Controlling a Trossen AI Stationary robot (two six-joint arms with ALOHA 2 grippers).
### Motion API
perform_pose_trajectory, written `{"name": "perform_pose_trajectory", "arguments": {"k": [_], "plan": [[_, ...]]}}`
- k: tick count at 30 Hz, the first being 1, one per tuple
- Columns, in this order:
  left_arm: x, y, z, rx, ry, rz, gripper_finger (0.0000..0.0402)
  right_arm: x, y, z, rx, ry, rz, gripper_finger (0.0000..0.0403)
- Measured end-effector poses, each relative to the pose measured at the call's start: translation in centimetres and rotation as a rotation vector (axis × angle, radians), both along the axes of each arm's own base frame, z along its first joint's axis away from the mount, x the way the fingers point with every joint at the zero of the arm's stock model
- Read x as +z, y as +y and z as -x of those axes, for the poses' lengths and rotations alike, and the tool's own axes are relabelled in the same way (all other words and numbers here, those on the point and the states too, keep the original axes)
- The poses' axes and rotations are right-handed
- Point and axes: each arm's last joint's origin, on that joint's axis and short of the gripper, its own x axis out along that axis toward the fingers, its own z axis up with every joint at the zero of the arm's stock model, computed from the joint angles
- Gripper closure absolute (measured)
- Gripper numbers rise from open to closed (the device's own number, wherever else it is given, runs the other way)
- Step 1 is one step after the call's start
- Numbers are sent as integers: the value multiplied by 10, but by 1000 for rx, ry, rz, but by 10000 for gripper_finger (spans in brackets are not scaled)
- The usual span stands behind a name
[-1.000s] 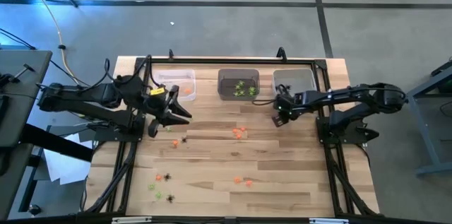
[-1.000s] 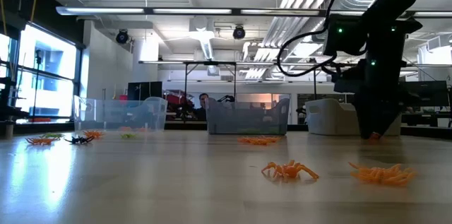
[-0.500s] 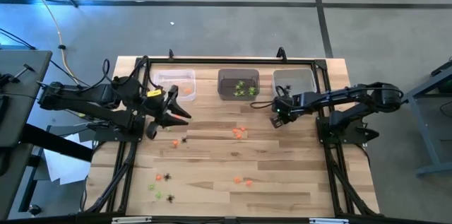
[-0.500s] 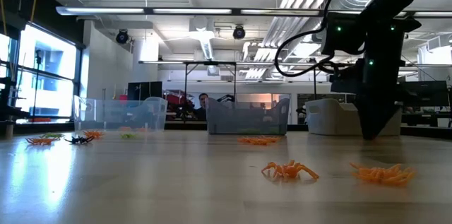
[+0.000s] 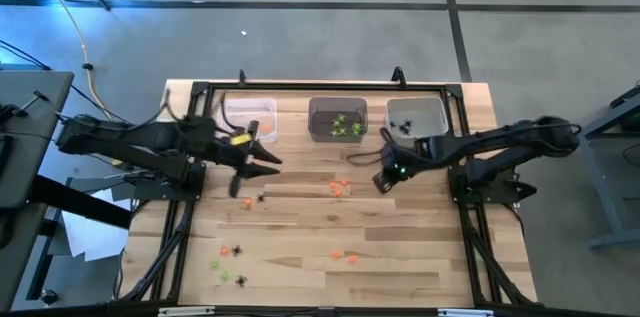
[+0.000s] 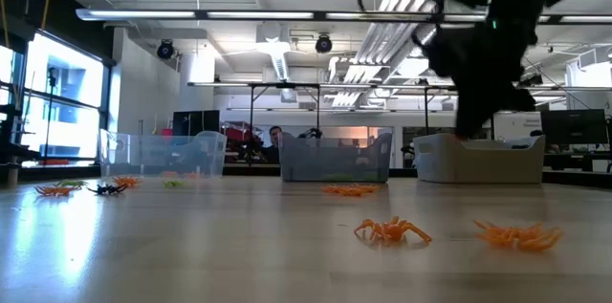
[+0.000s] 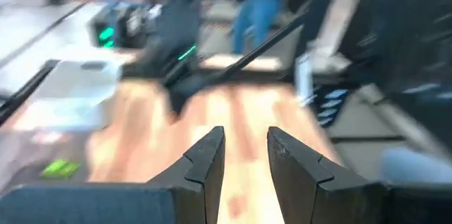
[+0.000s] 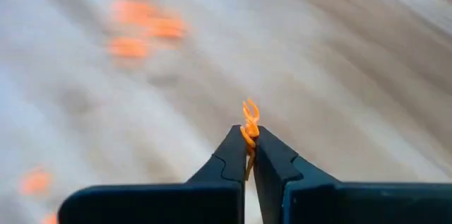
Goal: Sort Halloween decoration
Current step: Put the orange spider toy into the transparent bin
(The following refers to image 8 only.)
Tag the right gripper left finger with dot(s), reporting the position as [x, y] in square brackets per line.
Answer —
[226, 167]

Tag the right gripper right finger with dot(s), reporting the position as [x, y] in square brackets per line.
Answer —
[275, 174]

